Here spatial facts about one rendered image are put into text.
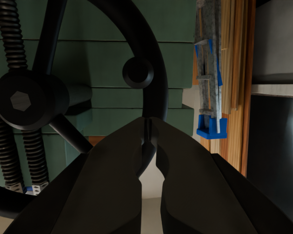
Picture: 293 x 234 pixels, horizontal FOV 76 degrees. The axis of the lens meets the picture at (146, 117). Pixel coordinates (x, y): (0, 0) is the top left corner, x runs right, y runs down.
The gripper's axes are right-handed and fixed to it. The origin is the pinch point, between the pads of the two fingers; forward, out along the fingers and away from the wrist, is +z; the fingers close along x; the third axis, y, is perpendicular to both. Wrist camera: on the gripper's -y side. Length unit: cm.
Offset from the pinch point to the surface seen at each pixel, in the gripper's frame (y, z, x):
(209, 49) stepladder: 15, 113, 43
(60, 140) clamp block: 11.9, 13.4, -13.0
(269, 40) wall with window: 14, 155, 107
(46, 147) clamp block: 12.9, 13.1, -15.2
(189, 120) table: 13.6, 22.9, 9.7
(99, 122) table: 14.3, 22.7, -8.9
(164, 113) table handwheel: 3.4, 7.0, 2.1
